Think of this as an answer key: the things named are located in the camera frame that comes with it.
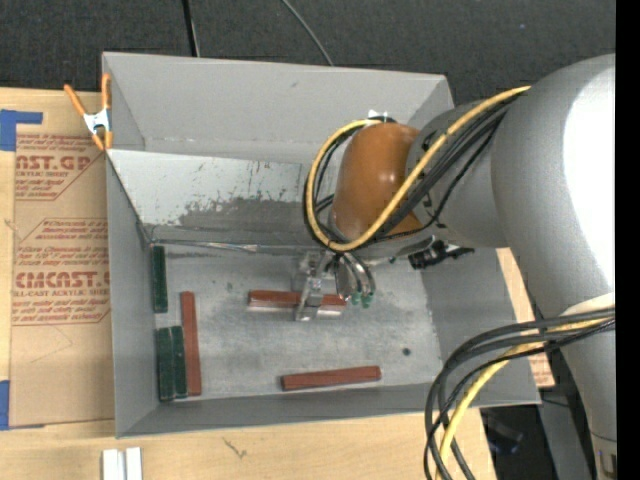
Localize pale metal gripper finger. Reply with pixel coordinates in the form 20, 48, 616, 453
296, 277, 325, 323
291, 251, 324, 295

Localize red-brown flat block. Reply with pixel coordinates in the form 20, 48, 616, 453
179, 290, 204, 398
279, 365, 383, 393
246, 288, 348, 315

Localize dark green flat block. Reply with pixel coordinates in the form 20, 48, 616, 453
156, 327, 177, 403
150, 245, 169, 314
170, 325, 189, 400

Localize grey metal bin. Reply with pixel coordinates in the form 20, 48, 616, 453
101, 51, 543, 440

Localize brown cardboard board, red print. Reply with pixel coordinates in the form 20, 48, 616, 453
0, 86, 555, 432

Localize black cylinder on white bracket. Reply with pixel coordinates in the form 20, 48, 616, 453
406, 239, 475, 270

